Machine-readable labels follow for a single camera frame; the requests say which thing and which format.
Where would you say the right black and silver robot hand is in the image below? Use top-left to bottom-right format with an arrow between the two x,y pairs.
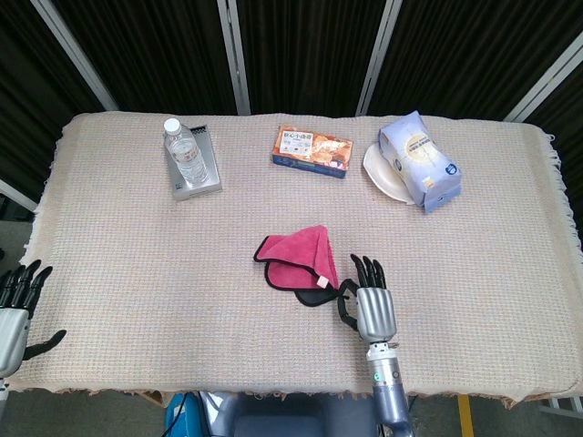
335,253 -> 397,343

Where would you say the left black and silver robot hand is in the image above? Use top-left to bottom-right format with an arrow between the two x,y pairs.
0,259 -> 67,379

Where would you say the pink towel with black trim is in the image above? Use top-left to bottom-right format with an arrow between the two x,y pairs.
252,224 -> 352,307

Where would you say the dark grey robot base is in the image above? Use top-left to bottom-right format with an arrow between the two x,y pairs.
199,391 -> 382,437

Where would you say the beige woven tablecloth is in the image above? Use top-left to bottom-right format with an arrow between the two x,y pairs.
0,111 -> 583,406

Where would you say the white paper plate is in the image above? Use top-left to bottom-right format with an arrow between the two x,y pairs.
362,141 -> 418,207

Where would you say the pale blue tissue pack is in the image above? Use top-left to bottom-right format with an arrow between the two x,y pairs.
377,110 -> 461,215

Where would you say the orange and blue biscuit box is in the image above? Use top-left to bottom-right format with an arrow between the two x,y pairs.
271,125 -> 354,180

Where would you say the blue plastic object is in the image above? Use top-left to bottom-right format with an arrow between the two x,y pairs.
164,391 -> 204,437

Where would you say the silver metal box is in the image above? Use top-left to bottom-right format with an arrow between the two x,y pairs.
164,123 -> 223,202

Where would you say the clear plastic water bottle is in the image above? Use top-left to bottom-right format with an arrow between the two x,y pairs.
162,117 -> 211,189

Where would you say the dark pleated curtain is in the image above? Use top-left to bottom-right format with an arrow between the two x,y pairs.
0,0 -> 583,219

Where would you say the white frame post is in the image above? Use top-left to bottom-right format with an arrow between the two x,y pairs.
30,0 -> 119,113
0,178 -> 38,214
503,38 -> 583,123
354,0 -> 404,116
216,0 -> 252,116

